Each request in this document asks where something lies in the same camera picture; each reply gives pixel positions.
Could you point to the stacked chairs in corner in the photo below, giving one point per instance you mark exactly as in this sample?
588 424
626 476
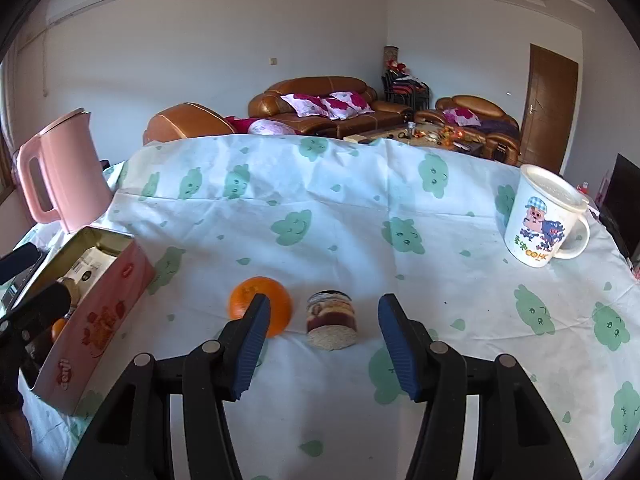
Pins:
401 87

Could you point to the layered dessert jar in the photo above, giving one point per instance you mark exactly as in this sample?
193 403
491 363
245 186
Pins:
331 321

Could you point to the orange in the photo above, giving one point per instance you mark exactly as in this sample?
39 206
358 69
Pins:
57 328

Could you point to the brown leather armchair near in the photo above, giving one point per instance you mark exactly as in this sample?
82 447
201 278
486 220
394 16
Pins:
185 121

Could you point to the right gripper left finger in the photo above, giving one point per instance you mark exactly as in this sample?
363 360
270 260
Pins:
216 372

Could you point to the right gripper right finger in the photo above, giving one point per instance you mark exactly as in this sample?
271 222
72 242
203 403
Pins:
434 374

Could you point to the brown wooden door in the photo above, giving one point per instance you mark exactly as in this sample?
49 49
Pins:
549 108

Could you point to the white cartoon mug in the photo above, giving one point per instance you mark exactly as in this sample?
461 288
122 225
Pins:
548 219

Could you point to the pink electric kettle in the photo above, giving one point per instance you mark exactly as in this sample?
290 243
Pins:
71 172

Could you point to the coffee table with items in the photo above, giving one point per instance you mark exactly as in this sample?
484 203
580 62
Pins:
426 135

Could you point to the white green cloud tablecloth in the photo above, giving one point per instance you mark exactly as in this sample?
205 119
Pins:
425 225

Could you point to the black television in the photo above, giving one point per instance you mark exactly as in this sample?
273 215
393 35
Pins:
621 204

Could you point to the pink metal tin box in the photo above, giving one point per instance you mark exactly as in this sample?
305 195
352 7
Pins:
112 271

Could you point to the brown leather sofa far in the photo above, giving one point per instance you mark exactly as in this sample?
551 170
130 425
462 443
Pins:
478 118

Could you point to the brown leather long sofa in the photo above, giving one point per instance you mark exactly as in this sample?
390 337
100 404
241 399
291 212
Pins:
331 106

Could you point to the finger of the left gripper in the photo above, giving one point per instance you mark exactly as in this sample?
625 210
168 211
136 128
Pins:
33 317
19 260

